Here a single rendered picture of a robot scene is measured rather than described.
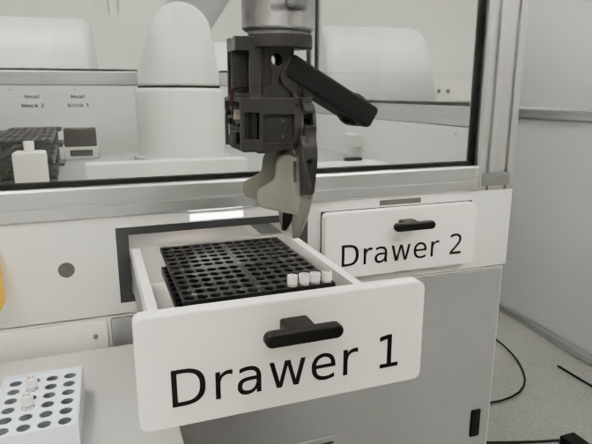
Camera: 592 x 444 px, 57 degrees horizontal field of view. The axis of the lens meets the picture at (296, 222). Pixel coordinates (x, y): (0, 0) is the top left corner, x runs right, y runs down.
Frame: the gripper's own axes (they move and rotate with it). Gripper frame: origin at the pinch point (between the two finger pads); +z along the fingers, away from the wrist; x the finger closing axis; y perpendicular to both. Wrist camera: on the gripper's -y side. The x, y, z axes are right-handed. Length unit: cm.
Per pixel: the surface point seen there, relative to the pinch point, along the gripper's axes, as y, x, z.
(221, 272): 7.2, -7.0, 7.5
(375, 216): -21.5, -20.8, 5.5
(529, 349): -154, -117, 97
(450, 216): -36.1, -20.8, 6.6
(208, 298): 10.5, 1.3, 7.4
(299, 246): -7.0, -17.4, 8.3
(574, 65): -170, -127, -25
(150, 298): 16.3, -2.5, 8.0
